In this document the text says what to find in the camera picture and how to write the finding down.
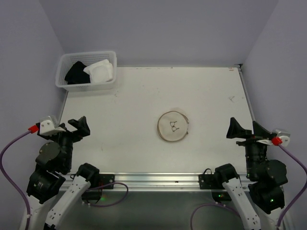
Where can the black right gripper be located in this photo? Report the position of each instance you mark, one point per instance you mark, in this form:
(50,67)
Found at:
(251,140)

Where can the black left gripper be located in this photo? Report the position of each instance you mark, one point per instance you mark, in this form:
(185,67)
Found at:
(66,133)

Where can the black bra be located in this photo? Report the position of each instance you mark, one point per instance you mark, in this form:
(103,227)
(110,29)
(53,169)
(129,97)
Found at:
(76,74)

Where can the white bra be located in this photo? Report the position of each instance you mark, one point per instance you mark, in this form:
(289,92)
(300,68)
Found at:
(100,72)

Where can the white mesh laundry bag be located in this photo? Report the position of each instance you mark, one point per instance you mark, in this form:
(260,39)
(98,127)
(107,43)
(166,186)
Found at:
(172,126)

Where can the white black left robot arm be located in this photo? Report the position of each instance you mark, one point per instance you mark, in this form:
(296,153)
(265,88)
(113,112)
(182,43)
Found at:
(43,187)

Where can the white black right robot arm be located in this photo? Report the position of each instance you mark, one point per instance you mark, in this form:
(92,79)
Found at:
(262,208)

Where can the white plastic basket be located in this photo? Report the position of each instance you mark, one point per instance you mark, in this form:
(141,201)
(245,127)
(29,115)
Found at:
(87,58)

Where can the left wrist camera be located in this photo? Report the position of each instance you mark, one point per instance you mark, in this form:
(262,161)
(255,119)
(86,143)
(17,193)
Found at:
(44,126)

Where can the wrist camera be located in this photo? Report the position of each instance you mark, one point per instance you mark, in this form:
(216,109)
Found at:
(281,137)
(44,126)

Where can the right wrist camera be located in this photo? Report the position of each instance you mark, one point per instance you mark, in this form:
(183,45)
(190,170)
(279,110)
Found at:
(281,137)

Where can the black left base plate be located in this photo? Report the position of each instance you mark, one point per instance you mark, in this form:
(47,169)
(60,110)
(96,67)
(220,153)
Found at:
(103,179)

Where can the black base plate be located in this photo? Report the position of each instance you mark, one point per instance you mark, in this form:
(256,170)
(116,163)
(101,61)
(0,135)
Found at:
(103,179)
(209,180)

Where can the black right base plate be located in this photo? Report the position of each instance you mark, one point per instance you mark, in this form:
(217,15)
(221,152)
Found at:
(209,180)

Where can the aluminium mounting rail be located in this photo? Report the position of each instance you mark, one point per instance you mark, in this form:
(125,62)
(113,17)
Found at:
(159,182)

